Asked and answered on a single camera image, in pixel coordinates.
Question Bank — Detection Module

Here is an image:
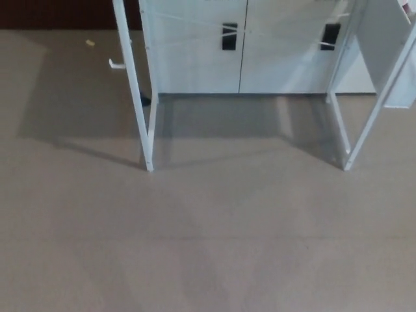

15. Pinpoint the white table with metal legs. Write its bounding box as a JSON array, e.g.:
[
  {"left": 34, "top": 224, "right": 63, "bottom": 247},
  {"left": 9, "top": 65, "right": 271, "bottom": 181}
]
[{"left": 112, "top": 0, "right": 416, "bottom": 172}]

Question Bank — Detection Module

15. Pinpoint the white cabinet with doors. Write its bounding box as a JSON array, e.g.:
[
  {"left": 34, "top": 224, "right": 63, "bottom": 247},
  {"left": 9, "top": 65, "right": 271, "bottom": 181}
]
[{"left": 138, "top": 0, "right": 380, "bottom": 96}]

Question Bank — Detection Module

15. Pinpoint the grey flat panel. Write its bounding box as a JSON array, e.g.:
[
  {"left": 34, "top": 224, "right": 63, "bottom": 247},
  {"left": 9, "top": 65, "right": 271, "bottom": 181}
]
[{"left": 352, "top": 0, "right": 416, "bottom": 110}]

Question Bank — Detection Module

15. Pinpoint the black rectangular cabinet handle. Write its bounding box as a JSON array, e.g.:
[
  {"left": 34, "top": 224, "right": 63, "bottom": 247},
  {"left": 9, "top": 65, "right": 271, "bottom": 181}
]
[
  {"left": 320, "top": 23, "right": 341, "bottom": 51},
  {"left": 222, "top": 22, "right": 239, "bottom": 51}
]

